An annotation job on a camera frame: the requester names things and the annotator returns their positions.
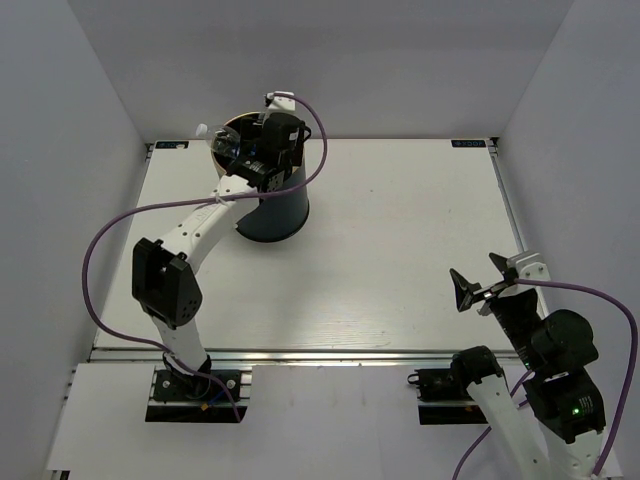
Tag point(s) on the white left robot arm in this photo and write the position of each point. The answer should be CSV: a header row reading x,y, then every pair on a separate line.
x,y
164,271

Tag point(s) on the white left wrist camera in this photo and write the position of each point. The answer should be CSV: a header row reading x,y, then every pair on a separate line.
x,y
279,102

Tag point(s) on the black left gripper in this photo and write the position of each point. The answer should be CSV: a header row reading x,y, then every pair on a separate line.
x,y
251,131

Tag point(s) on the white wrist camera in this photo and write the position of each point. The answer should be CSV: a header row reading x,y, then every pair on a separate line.
x,y
526,266
279,102

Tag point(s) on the aluminium rail front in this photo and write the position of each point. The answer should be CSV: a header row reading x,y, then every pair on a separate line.
x,y
281,356

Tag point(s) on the dark bin with gold rim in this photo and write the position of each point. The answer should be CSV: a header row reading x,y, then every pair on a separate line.
x,y
276,218

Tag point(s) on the clear bottle blue label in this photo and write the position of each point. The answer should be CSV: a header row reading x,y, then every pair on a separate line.
x,y
224,141

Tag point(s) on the blue sticker corner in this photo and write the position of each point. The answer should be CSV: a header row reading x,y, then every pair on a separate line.
x,y
468,143
171,144

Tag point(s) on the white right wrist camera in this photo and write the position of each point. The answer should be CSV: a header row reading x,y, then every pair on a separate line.
x,y
526,266

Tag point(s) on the blue sticker left corner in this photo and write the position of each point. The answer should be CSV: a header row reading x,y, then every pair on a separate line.
x,y
171,144

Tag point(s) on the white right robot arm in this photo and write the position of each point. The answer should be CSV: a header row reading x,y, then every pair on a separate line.
x,y
568,407

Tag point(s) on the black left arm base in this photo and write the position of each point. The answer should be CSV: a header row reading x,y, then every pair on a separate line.
x,y
173,400

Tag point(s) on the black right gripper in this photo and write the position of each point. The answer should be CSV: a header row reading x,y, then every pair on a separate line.
x,y
465,292

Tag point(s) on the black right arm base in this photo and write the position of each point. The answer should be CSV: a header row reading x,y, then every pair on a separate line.
x,y
441,401

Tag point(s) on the blue sticker right corner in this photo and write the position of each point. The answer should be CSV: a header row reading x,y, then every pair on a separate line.
x,y
468,143

